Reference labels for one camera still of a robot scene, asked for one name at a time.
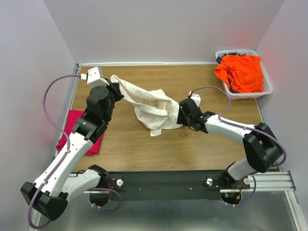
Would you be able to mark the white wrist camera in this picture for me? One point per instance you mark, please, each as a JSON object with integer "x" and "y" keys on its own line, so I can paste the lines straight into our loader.
{"x": 196, "y": 98}
{"x": 94, "y": 77}

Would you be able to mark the folded magenta t shirt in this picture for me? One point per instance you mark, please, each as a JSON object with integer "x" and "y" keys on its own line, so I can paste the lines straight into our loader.
{"x": 72, "y": 117}

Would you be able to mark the aluminium frame rail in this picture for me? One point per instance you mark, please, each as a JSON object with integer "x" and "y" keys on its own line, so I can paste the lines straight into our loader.
{"x": 272, "y": 181}

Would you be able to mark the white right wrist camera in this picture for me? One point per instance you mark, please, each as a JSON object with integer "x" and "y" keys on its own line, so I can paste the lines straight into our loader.
{"x": 196, "y": 98}

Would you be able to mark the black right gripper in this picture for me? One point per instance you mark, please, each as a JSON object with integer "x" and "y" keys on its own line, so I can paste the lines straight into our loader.
{"x": 180, "y": 119}

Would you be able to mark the white plastic laundry basket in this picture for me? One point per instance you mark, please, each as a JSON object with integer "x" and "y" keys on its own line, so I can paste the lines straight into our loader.
{"x": 266, "y": 84}

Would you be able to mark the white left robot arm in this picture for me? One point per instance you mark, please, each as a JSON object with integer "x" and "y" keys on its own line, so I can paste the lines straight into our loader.
{"x": 49, "y": 194}

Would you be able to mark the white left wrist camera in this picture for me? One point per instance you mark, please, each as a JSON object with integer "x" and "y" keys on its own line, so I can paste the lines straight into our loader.
{"x": 94, "y": 77}

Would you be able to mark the white t shirt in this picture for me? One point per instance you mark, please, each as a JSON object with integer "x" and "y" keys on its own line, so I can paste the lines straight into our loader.
{"x": 153, "y": 108}

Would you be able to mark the blue garment in basket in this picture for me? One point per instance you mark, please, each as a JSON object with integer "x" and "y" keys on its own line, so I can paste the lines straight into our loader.
{"x": 219, "y": 57}

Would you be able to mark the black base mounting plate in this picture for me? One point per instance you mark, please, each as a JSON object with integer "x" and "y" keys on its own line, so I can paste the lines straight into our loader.
{"x": 164, "y": 185}

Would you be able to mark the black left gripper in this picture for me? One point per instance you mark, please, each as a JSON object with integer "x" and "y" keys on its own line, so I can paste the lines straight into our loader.
{"x": 114, "y": 87}

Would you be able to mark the orange t shirt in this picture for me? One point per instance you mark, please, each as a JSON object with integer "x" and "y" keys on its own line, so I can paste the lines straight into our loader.
{"x": 242, "y": 74}

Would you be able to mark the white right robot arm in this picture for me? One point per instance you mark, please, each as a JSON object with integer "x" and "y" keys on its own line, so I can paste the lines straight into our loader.
{"x": 260, "y": 145}

